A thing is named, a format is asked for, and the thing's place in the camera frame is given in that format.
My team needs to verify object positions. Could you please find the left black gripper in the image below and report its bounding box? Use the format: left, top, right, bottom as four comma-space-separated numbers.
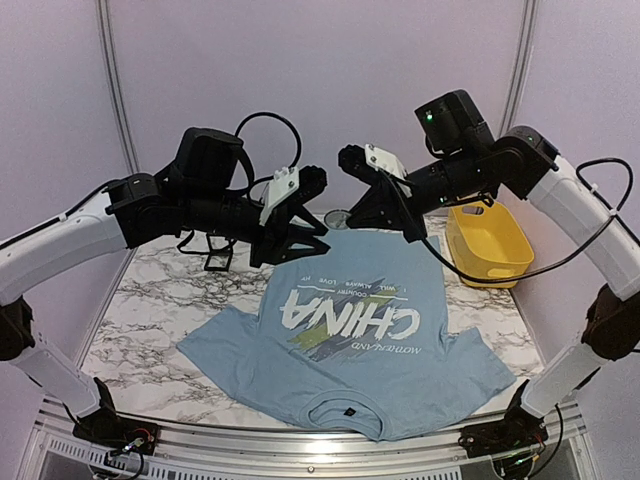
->
183, 182, 330, 267

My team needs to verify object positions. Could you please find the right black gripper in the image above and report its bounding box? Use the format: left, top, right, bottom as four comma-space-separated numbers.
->
346, 144, 489, 242

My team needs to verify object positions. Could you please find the black brooch box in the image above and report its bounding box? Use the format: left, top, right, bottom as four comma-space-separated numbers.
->
204, 234, 237, 272

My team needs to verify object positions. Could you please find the light blue printed t-shirt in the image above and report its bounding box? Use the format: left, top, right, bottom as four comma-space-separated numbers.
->
179, 231, 515, 441

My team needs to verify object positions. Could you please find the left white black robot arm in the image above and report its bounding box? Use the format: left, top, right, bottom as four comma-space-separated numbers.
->
1, 127, 328, 445

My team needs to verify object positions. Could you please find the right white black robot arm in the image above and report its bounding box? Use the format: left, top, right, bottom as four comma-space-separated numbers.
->
338, 90, 639, 456

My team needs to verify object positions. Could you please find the yellow plastic basket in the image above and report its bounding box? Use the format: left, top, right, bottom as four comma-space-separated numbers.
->
445, 202, 534, 289

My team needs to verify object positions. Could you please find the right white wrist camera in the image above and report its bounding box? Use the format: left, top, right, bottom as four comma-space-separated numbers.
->
338, 144, 412, 197

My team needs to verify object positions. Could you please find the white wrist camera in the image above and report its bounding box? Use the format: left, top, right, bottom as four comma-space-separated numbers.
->
259, 165, 328, 226
338, 144, 412, 197

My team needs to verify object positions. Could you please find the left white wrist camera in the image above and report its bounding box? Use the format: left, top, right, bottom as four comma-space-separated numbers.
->
259, 165, 328, 226

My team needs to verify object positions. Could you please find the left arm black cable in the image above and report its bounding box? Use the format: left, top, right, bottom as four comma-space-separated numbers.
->
233, 112, 304, 201

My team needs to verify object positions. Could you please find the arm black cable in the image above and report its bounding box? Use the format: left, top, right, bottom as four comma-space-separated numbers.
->
379, 157, 635, 286
233, 112, 304, 201

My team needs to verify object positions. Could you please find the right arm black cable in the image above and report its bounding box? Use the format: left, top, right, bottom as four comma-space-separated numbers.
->
379, 157, 635, 286

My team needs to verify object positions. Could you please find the aluminium front frame rail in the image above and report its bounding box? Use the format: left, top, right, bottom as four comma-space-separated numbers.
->
14, 394, 589, 480

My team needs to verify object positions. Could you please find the right aluminium wall post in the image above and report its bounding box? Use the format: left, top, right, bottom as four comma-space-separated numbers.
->
499, 0, 539, 135

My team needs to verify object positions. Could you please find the aluminium wall post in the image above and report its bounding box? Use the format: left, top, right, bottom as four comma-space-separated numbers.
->
95, 0, 140, 174
499, 0, 539, 135

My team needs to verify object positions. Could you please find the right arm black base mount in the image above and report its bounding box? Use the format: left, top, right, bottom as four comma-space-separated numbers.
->
458, 380, 549, 458

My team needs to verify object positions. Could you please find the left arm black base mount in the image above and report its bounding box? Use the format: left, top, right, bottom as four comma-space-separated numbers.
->
67, 377, 160, 455

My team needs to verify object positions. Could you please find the left aluminium wall post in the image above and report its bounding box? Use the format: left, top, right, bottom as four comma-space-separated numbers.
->
95, 0, 140, 174

